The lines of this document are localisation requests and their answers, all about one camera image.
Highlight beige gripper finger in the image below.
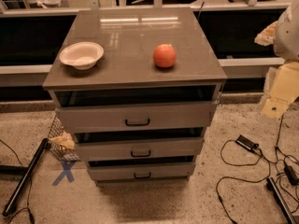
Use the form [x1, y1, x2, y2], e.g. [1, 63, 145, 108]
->
[261, 62, 299, 119]
[254, 21, 277, 46]

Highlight grey bottom drawer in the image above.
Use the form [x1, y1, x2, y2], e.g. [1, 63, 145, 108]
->
[88, 162, 195, 182]

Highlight grey drawer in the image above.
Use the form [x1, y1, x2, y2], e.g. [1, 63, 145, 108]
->
[56, 102, 217, 133]
[75, 137, 204, 161]
[88, 162, 195, 182]

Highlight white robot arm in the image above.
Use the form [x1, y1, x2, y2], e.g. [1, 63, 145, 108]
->
[254, 0, 299, 119]

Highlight grey top drawer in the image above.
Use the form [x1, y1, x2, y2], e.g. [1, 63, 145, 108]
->
[56, 102, 217, 133]

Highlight grey middle drawer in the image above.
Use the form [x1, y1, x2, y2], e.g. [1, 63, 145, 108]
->
[75, 137, 204, 161]

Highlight grey drawer cabinet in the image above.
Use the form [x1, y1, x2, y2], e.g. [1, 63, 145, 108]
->
[43, 7, 226, 171]

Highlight black power adapter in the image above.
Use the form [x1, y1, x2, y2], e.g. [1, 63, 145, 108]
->
[235, 135, 259, 152]

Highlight black power brick right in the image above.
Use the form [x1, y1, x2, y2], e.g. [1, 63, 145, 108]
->
[284, 165, 299, 186]

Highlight black floor bar right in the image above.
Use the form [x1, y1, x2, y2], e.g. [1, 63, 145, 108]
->
[266, 177, 298, 224]

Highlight black floor bar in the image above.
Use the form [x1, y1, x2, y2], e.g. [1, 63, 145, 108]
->
[2, 138, 49, 217]
[266, 177, 298, 224]

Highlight red apple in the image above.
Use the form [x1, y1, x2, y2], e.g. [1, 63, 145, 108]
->
[153, 44, 177, 68]

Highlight white bowl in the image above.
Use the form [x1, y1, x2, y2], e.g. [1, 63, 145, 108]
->
[59, 42, 104, 70]

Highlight crumpled paper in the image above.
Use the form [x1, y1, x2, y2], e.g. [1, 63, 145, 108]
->
[50, 132, 75, 150]

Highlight blue tape cross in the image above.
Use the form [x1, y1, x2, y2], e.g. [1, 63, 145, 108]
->
[52, 161, 75, 186]

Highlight black floor bar left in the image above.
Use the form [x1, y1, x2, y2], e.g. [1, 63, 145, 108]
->
[2, 138, 49, 217]

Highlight black floor cable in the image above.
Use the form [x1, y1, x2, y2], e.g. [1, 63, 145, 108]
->
[215, 139, 272, 224]

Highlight wire mesh basket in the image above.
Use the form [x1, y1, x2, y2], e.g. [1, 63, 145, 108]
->
[48, 117, 79, 161]

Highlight black cable left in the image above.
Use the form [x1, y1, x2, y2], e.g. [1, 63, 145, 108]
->
[0, 139, 36, 224]

